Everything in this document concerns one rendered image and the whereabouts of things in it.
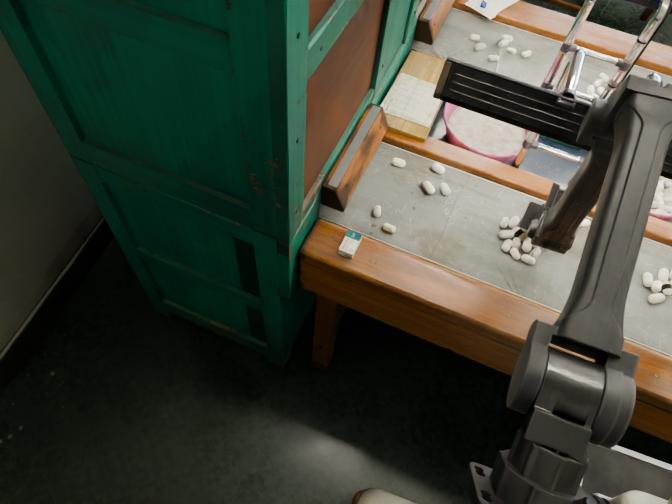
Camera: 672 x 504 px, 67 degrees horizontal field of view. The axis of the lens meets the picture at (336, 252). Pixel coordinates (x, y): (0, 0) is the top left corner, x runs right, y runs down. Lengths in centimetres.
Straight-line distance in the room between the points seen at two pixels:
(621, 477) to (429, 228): 68
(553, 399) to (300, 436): 130
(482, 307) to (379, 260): 25
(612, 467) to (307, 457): 112
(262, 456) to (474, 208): 102
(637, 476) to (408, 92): 107
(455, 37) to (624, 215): 126
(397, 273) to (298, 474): 85
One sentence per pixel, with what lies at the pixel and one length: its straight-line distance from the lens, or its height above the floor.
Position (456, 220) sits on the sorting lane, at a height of 74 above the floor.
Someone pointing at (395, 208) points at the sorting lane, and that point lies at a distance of 126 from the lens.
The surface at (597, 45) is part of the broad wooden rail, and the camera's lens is 193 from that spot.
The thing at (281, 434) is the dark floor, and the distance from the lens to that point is 178.
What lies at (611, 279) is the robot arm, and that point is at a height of 130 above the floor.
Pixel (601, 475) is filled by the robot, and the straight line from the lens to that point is 82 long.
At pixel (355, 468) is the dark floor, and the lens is 177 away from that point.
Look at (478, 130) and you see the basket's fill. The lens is 152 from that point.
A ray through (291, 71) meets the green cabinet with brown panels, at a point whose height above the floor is 127.
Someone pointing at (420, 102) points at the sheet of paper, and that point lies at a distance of 148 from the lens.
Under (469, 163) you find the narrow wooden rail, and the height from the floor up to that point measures 76.
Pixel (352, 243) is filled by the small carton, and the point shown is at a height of 78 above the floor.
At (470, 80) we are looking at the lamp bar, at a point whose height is 109.
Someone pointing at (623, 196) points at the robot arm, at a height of 132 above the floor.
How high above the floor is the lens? 174
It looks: 59 degrees down
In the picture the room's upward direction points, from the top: 8 degrees clockwise
